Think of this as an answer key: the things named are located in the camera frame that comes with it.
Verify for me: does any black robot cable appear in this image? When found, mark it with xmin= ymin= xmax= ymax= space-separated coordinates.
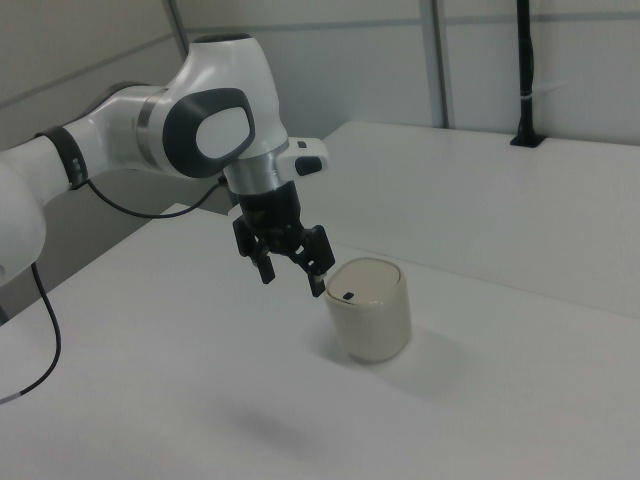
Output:
xmin=0 ymin=174 xmax=226 ymax=406

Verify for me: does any white cable tie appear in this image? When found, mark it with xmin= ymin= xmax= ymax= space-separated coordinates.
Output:
xmin=517 ymin=81 xmax=570 ymax=102

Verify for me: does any black pole with base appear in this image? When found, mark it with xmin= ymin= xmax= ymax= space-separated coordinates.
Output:
xmin=509 ymin=0 xmax=547 ymax=149

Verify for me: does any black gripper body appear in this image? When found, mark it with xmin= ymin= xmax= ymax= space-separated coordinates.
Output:
xmin=229 ymin=180 xmax=306 ymax=241

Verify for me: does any small white trash can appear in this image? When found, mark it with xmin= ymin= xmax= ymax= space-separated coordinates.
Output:
xmin=324 ymin=256 xmax=413 ymax=364

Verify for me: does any grey partition post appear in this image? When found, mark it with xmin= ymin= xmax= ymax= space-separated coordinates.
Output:
xmin=160 ymin=0 xmax=193 ymax=51
xmin=430 ymin=0 xmax=457 ymax=129

